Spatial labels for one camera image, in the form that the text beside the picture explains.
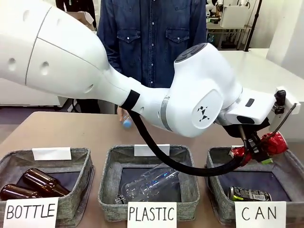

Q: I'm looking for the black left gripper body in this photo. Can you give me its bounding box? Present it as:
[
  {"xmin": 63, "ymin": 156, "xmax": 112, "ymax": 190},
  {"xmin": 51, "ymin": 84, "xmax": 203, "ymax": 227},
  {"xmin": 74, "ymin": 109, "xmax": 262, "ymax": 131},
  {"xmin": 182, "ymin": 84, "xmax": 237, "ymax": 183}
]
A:
[{"xmin": 222, "ymin": 118, "xmax": 272, "ymax": 143}]

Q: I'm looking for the crushed red can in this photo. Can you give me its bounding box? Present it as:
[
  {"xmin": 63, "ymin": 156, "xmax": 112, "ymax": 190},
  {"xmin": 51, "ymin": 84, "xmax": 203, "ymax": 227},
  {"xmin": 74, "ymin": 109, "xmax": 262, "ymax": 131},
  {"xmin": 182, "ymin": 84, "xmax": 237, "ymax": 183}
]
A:
[{"xmin": 231, "ymin": 132, "xmax": 288, "ymax": 163}]

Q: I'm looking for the black drink can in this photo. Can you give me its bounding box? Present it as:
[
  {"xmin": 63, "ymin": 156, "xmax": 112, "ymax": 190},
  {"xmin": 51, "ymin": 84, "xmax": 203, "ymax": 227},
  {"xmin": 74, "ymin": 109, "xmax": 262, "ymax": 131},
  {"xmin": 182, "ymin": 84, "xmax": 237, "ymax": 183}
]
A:
[{"xmin": 228, "ymin": 185, "xmax": 273, "ymax": 203}]

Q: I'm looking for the clear plastic bottle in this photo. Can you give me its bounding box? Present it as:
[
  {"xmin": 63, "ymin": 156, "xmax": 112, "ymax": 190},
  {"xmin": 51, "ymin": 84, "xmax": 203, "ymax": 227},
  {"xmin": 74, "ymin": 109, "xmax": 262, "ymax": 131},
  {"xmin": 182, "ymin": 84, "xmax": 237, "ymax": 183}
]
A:
[{"xmin": 114, "ymin": 162, "xmax": 181, "ymax": 205}]

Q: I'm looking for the clear water bottle blue cap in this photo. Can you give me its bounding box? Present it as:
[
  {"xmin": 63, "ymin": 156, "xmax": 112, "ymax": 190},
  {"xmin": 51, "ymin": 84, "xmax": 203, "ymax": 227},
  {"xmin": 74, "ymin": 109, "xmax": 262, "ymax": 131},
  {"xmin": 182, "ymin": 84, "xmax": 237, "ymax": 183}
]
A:
[{"xmin": 120, "ymin": 113, "xmax": 133, "ymax": 130}]

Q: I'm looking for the brown glass bottle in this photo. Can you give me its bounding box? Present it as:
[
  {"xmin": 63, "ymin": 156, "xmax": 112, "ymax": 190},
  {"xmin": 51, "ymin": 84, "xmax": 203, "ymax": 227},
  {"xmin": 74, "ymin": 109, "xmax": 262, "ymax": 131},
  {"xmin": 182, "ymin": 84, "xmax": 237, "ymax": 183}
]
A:
[
  {"xmin": 0, "ymin": 183, "xmax": 44, "ymax": 201},
  {"xmin": 22, "ymin": 168, "xmax": 72, "ymax": 197}
]

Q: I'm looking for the grey fabric basket can label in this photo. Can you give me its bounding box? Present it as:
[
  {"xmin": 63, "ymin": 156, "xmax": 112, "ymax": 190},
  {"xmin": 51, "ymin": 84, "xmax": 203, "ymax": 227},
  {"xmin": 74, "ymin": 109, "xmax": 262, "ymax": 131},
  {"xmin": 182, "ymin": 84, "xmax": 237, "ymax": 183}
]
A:
[{"xmin": 203, "ymin": 145, "xmax": 304, "ymax": 226}]

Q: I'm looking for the white paper sign CAN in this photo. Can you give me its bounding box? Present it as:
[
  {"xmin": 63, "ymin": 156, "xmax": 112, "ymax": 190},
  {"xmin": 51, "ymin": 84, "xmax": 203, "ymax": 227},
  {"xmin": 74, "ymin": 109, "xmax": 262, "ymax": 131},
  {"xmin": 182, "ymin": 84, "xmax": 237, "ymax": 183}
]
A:
[{"xmin": 234, "ymin": 200, "xmax": 287, "ymax": 228}]

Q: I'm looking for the grey fabric basket plastic label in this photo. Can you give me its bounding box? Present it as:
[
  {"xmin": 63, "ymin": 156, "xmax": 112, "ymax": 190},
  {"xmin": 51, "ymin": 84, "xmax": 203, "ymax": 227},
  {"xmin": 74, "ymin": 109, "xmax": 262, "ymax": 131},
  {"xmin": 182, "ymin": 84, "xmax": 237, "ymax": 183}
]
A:
[{"xmin": 98, "ymin": 144, "xmax": 201, "ymax": 222}]

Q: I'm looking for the grey fabric basket bottle label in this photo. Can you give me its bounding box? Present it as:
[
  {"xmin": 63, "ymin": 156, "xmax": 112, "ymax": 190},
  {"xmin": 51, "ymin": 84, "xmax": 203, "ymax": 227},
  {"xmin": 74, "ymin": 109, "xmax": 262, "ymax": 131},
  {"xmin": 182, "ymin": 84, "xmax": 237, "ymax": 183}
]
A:
[{"xmin": 0, "ymin": 147, "xmax": 95, "ymax": 228}]

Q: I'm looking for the person right hand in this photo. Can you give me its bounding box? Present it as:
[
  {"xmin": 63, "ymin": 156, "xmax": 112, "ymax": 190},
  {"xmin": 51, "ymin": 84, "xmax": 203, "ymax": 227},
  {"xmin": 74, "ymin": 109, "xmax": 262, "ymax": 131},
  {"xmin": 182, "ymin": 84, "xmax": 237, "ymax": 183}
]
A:
[{"xmin": 116, "ymin": 106, "xmax": 131, "ymax": 120}]

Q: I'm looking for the white side table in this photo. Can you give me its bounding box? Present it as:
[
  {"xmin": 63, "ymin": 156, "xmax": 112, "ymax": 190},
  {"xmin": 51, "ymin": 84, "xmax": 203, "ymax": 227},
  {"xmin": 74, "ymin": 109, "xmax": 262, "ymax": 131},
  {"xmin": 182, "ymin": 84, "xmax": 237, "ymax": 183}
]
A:
[{"xmin": 217, "ymin": 48, "xmax": 304, "ymax": 143}]

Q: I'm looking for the blank white card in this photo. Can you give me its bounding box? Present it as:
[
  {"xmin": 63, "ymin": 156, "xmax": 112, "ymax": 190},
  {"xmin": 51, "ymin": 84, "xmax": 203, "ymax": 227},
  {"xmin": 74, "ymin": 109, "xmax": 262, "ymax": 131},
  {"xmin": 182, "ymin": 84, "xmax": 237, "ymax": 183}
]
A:
[
  {"xmin": 31, "ymin": 147, "xmax": 72, "ymax": 161},
  {"xmin": 133, "ymin": 143, "xmax": 171, "ymax": 157}
]

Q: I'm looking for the background workbench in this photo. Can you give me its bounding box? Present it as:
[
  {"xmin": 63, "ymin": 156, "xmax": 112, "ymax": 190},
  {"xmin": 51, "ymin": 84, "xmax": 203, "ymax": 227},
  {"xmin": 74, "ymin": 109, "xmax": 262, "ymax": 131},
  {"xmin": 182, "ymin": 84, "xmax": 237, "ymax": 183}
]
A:
[{"xmin": 206, "ymin": 23, "xmax": 253, "ymax": 50}]

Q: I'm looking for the white equipment box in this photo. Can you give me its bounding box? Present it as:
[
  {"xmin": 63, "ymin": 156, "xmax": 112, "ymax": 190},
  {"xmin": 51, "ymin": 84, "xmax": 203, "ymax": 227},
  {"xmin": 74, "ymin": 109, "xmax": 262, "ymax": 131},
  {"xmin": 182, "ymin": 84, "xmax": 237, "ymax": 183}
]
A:
[{"xmin": 219, "ymin": 5, "xmax": 259, "ymax": 28}]

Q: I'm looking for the white paper sign PLASTIC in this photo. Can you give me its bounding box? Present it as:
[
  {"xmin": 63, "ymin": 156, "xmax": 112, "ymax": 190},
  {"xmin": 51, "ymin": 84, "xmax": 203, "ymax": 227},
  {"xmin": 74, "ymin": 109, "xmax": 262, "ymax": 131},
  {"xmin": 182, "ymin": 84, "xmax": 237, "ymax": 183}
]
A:
[{"xmin": 127, "ymin": 201, "xmax": 178, "ymax": 228}]

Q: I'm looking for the person in denim shirt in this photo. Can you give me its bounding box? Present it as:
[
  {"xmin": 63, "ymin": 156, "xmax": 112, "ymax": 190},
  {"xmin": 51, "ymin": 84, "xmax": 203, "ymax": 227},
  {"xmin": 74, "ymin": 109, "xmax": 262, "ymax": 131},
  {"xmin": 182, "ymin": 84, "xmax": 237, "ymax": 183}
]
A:
[{"xmin": 96, "ymin": 0, "xmax": 208, "ymax": 115}]

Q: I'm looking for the open cardboard box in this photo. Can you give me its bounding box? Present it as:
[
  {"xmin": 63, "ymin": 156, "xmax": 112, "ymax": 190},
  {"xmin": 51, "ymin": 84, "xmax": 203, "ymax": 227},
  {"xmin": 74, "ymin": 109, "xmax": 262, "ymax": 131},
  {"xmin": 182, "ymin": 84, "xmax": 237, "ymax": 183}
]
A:
[{"xmin": 70, "ymin": 9, "xmax": 96, "ymax": 32}]

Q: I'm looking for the background person in black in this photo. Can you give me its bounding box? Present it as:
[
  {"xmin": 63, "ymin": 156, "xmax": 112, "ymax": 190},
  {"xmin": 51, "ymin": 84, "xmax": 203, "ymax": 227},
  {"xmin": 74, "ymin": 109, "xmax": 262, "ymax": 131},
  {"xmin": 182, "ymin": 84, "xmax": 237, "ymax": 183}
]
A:
[{"xmin": 56, "ymin": 0, "xmax": 102, "ymax": 15}]

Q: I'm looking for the white paper sign BOTTLE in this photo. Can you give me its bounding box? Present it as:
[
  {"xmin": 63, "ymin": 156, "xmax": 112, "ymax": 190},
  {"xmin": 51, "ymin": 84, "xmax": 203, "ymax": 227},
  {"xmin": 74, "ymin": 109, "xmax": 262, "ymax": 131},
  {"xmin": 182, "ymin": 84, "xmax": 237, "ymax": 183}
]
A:
[{"xmin": 3, "ymin": 197, "xmax": 59, "ymax": 228}]

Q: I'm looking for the thin black camera cable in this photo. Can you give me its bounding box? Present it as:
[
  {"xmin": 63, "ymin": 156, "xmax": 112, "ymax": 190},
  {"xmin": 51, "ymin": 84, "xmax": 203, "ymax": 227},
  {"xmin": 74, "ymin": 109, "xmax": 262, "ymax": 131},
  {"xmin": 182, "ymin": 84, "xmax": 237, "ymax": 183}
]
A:
[{"xmin": 272, "ymin": 103, "xmax": 298, "ymax": 134}]

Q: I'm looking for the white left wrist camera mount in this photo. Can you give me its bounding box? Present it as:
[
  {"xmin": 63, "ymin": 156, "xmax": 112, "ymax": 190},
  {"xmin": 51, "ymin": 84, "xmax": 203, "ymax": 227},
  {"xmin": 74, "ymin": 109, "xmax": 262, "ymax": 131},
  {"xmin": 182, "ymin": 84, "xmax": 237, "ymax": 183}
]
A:
[{"xmin": 270, "ymin": 87, "xmax": 301, "ymax": 132}]

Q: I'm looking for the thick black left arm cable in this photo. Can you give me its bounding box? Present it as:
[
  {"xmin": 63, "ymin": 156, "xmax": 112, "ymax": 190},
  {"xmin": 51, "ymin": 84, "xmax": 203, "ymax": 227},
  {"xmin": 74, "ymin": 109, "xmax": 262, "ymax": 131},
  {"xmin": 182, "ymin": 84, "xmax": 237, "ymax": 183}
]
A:
[{"xmin": 128, "ymin": 108, "xmax": 250, "ymax": 177}]

